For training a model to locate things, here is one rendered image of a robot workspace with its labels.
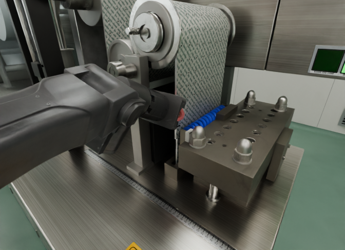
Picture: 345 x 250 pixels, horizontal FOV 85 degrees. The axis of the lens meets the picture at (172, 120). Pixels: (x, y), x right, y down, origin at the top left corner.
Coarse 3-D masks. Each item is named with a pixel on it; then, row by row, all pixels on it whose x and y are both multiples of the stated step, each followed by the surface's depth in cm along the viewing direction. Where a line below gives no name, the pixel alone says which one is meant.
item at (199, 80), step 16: (176, 64) 39; (192, 64) 43; (208, 64) 49; (224, 64) 56; (176, 80) 40; (192, 80) 45; (208, 80) 51; (192, 96) 47; (208, 96) 54; (192, 112) 49
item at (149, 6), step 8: (144, 8) 38; (152, 8) 37; (160, 8) 36; (136, 16) 40; (160, 16) 36; (168, 16) 35; (168, 24) 36; (168, 32) 36; (168, 40) 37; (160, 48) 39; (168, 48) 38; (152, 56) 41; (160, 56) 40
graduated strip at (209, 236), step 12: (96, 156) 59; (108, 168) 54; (132, 180) 50; (144, 192) 46; (156, 204) 43; (168, 204) 43; (180, 216) 40; (192, 228) 38; (204, 228) 38; (216, 240) 36
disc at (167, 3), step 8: (144, 0) 38; (152, 0) 37; (160, 0) 36; (168, 0) 35; (136, 8) 40; (168, 8) 35; (176, 16) 35; (176, 24) 35; (176, 32) 36; (176, 40) 36; (136, 48) 44; (176, 48) 37; (168, 56) 39; (152, 64) 42; (160, 64) 41; (168, 64) 40
